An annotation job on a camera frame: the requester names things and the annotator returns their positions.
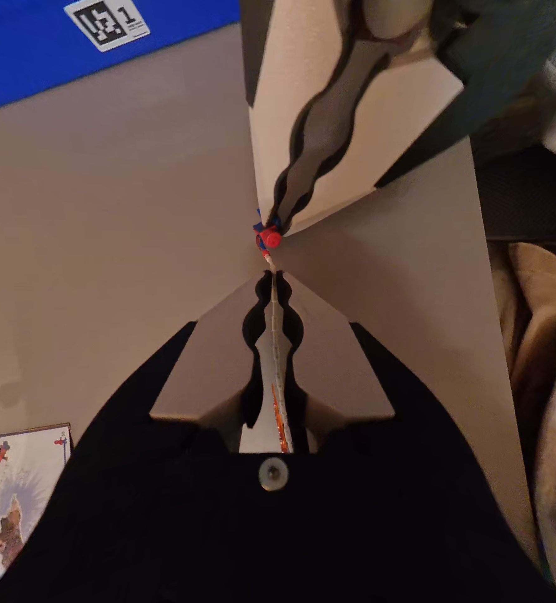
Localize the person's beige trousers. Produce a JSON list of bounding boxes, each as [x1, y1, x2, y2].
[[489, 242, 556, 472]]

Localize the blue red lego minifigure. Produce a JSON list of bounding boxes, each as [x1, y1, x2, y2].
[[252, 207, 283, 259]]

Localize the lego instruction booklet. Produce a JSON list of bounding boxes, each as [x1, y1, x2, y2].
[[0, 423, 74, 581]]

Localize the lego motorcycle model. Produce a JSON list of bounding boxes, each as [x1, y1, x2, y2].
[[260, 250, 296, 454]]

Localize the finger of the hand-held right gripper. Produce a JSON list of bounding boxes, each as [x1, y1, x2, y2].
[[282, 46, 465, 236], [250, 0, 355, 224]]

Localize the blue plastic bin white tag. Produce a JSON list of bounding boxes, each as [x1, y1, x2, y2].
[[0, 0, 241, 110]]

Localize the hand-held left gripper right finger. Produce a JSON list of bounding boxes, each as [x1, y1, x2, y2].
[[275, 271, 396, 437]]

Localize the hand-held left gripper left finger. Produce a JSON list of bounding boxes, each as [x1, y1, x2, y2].
[[149, 271, 274, 451]]

